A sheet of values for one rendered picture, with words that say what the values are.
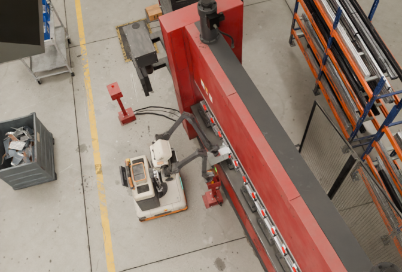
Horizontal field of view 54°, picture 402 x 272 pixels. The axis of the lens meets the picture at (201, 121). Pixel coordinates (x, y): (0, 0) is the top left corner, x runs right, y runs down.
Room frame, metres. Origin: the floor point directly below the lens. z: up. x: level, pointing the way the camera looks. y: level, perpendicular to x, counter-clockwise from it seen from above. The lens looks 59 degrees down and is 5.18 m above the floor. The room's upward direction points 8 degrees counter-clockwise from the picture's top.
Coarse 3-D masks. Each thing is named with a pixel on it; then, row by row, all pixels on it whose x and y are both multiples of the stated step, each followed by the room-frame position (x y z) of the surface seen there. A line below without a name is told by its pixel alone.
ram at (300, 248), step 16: (192, 48) 2.76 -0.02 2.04; (192, 64) 2.83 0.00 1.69; (208, 80) 2.38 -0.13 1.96; (208, 96) 2.43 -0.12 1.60; (224, 112) 2.03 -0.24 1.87; (224, 128) 2.05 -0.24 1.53; (240, 128) 1.70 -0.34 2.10; (240, 144) 1.70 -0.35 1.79; (240, 160) 1.69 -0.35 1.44; (256, 160) 1.42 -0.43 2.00; (256, 176) 1.39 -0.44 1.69; (272, 192) 1.13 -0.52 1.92; (272, 208) 1.09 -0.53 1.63; (288, 224) 0.86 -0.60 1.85; (288, 240) 0.80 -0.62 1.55; (304, 240) 0.67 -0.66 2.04; (304, 256) 0.60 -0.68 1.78
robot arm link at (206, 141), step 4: (188, 120) 2.22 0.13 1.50; (192, 120) 2.22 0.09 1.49; (192, 124) 2.20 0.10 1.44; (196, 124) 2.19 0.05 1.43; (196, 128) 2.17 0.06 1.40; (200, 132) 2.13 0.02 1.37; (200, 136) 2.10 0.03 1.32; (204, 136) 2.10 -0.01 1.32; (204, 140) 2.06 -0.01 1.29; (208, 140) 2.07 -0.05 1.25; (204, 144) 2.03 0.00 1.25; (208, 144) 2.02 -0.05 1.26
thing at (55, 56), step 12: (48, 0) 5.15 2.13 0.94; (60, 36) 4.94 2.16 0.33; (48, 48) 4.71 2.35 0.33; (60, 48) 4.67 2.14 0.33; (24, 60) 4.24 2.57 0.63; (36, 60) 4.49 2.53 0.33; (48, 60) 4.45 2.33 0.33; (60, 60) 4.41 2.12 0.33; (36, 72) 4.23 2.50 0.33; (60, 72) 4.27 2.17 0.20; (72, 72) 4.32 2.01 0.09
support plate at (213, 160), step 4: (220, 148) 2.08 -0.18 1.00; (208, 152) 2.05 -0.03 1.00; (228, 152) 2.01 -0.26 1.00; (208, 156) 2.00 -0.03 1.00; (212, 156) 1.99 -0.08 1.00; (220, 156) 1.98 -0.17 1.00; (224, 156) 1.97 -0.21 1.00; (228, 156) 1.96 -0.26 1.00; (208, 160) 1.95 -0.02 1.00; (212, 160) 1.94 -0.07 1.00; (216, 160) 1.93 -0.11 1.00; (220, 160) 1.92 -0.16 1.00; (212, 164) 1.89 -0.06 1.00
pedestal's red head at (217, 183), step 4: (216, 172) 1.88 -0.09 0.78; (216, 176) 1.83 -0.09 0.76; (212, 180) 1.81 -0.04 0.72; (216, 180) 1.79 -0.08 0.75; (220, 180) 1.75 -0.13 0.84; (208, 184) 1.77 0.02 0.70; (212, 184) 1.73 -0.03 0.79; (216, 184) 1.74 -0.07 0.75; (220, 184) 1.75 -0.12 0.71; (208, 188) 1.72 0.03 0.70
